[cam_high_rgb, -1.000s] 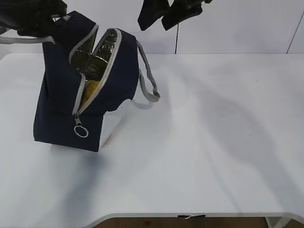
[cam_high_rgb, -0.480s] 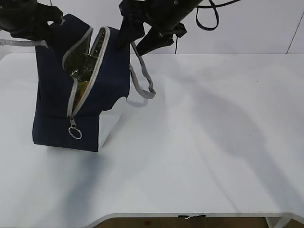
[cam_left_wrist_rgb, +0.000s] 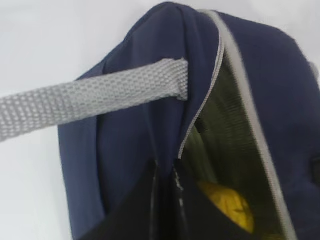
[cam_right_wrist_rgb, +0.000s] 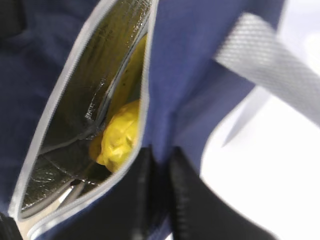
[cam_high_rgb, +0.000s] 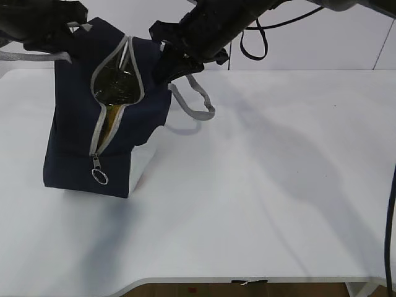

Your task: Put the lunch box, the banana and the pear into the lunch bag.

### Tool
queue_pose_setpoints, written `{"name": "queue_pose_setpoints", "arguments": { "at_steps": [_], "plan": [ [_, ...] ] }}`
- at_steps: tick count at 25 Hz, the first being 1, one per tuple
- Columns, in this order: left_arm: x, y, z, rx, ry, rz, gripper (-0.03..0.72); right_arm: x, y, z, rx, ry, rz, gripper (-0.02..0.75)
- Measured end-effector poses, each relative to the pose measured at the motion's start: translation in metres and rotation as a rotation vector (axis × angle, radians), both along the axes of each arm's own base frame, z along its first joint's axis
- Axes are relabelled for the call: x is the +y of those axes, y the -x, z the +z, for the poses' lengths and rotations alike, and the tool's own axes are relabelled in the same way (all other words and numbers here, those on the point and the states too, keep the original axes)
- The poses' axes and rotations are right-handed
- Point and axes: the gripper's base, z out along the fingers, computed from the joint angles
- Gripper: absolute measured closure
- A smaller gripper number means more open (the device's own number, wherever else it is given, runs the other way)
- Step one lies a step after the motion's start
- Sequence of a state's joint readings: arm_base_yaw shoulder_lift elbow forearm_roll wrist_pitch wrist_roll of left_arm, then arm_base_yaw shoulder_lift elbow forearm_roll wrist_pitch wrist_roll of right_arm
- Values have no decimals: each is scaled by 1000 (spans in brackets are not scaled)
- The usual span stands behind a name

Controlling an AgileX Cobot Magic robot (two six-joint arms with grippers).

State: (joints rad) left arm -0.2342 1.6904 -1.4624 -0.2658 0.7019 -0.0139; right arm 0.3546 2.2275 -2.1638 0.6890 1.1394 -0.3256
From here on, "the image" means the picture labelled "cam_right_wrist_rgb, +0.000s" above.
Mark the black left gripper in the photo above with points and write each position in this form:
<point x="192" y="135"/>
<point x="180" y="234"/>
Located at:
<point x="9" y="229"/>

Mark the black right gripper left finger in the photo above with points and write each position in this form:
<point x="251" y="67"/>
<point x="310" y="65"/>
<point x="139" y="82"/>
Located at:
<point x="128" y="211"/>

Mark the navy blue lunch bag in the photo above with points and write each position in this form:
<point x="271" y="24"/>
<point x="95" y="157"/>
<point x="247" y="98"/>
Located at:
<point x="67" y="66"/>

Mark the yellow pear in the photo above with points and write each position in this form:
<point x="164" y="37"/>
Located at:
<point x="113" y="146"/>

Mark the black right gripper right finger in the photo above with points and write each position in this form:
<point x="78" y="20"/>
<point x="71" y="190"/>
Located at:
<point x="199" y="214"/>

